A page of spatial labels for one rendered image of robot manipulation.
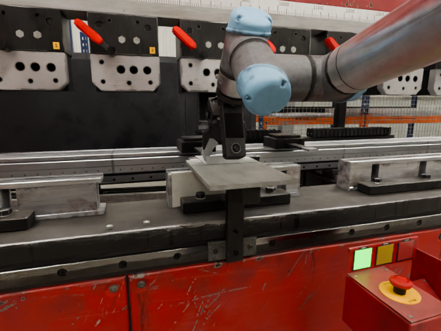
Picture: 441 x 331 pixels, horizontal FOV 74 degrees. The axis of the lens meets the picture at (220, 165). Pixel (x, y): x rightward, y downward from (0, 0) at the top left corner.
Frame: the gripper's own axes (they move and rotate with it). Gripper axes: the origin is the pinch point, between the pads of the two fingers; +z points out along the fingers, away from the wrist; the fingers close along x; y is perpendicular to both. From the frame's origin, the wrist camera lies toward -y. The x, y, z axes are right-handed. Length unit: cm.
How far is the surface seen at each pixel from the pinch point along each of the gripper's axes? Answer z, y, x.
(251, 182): -12.8, -16.7, -0.4
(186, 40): -22.0, 16.9, 7.8
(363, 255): 0.0, -29.4, -26.8
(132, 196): 152, 90, 27
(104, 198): 154, 91, 48
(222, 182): -12.0, -15.6, 4.9
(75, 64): 15, 63, 41
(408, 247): 0.5, -29.1, -39.7
